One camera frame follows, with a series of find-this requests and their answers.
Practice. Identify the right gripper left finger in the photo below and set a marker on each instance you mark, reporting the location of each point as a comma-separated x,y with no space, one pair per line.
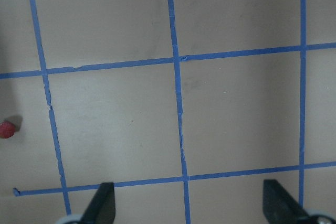
101,209

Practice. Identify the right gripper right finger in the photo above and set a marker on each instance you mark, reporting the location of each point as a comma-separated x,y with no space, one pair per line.
280,207

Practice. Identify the strawberry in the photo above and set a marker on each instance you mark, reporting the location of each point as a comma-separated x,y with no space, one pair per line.
7,129

